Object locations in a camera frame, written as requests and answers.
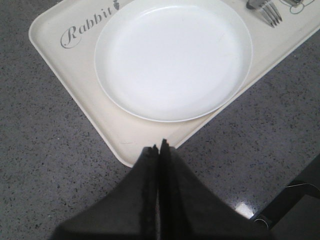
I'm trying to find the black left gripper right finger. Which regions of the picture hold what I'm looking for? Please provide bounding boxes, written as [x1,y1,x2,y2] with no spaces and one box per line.
[159,140,273,240]

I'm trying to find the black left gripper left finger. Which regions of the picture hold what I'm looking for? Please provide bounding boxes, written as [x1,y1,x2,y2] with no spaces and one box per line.
[51,146,159,240]

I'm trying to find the white round plate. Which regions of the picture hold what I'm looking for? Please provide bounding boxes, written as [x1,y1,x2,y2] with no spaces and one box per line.
[94,0,253,122]

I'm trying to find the silver metal fork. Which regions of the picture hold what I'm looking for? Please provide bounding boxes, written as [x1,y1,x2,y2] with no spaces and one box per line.
[246,0,283,28]

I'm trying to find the cream rabbit serving tray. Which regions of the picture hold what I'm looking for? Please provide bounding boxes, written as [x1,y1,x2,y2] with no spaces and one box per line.
[29,0,320,167]

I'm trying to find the thin white cable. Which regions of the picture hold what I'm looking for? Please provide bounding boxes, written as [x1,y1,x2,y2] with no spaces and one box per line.
[252,183,316,224]

